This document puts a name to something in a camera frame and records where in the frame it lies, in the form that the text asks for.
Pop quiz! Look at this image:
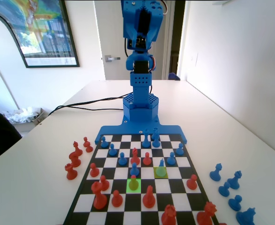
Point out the red white black servo wire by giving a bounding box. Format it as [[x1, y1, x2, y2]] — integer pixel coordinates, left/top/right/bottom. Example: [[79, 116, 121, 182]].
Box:
[[160, 0, 170, 16], [150, 55, 158, 71]]

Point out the tall blue chess piece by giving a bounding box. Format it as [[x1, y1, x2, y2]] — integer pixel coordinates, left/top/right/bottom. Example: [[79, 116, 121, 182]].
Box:
[[141, 127, 151, 149]]

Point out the red chess pawn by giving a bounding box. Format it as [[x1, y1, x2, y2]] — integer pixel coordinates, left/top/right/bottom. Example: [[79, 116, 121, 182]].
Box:
[[128, 174, 140, 191], [89, 162, 99, 178], [186, 174, 199, 191], [99, 174, 111, 191], [142, 152, 152, 165], [83, 136, 94, 153], [111, 189, 124, 208]]

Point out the box of clear plastic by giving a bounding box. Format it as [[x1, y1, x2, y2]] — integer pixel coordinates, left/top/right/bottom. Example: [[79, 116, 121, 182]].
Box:
[[3, 106, 46, 126]]

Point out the black framed colourful poster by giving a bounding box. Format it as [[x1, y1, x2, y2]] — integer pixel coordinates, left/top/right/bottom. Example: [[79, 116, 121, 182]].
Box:
[[0, 0, 81, 69]]

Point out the silver door handle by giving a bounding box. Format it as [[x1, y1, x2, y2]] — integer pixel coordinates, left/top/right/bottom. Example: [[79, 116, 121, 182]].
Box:
[[101, 54, 121, 63]]

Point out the black camera cable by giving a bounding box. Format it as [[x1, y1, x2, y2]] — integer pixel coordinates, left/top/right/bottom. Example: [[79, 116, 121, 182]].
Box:
[[124, 37, 130, 58]]

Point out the white wall switch plate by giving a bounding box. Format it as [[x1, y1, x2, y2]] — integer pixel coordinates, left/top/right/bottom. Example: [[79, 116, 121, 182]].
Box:
[[190, 52, 199, 68]]

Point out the blue object behind table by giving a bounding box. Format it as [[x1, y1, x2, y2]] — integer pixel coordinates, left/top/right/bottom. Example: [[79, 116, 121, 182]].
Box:
[[168, 72, 181, 82]]

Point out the white door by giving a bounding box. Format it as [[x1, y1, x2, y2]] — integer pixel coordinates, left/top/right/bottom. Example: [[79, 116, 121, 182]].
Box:
[[94, 0, 175, 82]]

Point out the blue bishop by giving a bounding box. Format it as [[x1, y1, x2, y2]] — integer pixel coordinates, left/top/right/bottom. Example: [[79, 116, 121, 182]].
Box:
[[155, 158, 168, 178]]

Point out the black and white chessboard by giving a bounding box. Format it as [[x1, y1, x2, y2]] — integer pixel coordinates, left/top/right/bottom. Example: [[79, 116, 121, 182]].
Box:
[[62, 133, 220, 225]]

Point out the blue base plate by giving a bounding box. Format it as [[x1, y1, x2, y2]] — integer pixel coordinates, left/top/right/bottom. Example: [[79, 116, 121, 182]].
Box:
[[94, 116, 189, 145]]

